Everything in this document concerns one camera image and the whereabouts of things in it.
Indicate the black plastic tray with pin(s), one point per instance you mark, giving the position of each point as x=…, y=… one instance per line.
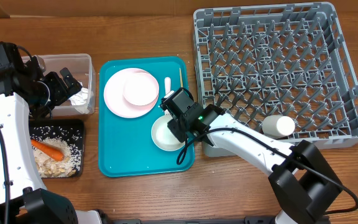
x=58, y=122

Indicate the white plastic spoon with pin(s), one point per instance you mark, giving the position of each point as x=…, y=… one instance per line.
x=167, y=83

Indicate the grey plastic dishwasher rack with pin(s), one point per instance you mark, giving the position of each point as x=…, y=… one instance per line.
x=283, y=59

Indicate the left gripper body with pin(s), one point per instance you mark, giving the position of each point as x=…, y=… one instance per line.
x=53, y=91

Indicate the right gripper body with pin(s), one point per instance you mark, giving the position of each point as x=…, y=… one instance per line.
x=175, y=127

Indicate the white tissue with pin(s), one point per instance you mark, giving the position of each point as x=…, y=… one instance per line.
x=82, y=101

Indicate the white saucer plate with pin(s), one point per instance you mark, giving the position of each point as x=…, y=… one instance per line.
x=162, y=136

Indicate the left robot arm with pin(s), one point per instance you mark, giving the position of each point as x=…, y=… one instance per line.
x=25, y=93

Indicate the large white plate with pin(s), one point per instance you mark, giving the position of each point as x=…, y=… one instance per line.
x=114, y=98

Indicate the small white food bowl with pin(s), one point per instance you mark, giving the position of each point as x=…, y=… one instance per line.
x=141, y=89

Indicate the teal plastic serving tray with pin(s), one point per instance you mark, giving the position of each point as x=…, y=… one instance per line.
x=125, y=144

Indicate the small white cup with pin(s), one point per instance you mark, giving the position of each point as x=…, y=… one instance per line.
x=278, y=126

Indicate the orange carrot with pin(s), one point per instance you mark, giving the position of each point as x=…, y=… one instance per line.
x=55, y=154

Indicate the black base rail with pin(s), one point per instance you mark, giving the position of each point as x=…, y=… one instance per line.
x=246, y=220

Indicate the rice food scraps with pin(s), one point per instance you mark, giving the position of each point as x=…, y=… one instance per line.
x=68, y=140

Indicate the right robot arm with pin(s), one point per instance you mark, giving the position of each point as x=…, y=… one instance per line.
x=303, y=182

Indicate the wooden chopstick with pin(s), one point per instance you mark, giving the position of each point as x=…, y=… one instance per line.
x=181, y=78

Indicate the clear plastic waste bin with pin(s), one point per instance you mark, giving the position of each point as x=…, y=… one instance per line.
x=80, y=66

